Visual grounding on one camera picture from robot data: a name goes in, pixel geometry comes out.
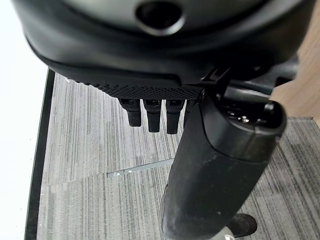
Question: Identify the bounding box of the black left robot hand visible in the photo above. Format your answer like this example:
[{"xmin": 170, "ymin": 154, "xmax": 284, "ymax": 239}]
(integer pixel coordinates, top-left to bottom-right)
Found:
[{"xmin": 11, "ymin": 0, "xmax": 312, "ymax": 240}]

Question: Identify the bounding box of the brown wooden cabinet panel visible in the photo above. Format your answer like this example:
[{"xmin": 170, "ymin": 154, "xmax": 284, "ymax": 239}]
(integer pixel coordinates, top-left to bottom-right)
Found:
[{"xmin": 269, "ymin": 37, "xmax": 320, "ymax": 119}]

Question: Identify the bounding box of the grey metal floor strip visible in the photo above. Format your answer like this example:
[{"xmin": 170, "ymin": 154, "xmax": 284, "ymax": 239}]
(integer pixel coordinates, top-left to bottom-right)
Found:
[{"xmin": 106, "ymin": 158, "xmax": 175, "ymax": 178}]

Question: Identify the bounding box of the black skirting board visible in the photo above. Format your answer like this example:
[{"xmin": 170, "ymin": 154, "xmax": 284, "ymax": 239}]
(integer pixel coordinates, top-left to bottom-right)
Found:
[{"xmin": 23, "ymin": 68, "xmax": 57, "ymax": 240}]

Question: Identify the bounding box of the dark robot foot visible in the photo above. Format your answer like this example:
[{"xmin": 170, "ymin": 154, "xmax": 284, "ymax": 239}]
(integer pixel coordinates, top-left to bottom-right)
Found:
[{"xmin": 226, "ymin": 213, "xmax": 258, "ymax": 238}]

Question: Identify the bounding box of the silver robot leg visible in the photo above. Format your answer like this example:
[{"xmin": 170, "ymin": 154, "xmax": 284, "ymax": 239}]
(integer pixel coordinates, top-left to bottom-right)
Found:
[{"xmin": 219, "ymin": 226, "xmax": 238, "ymax": 240}]

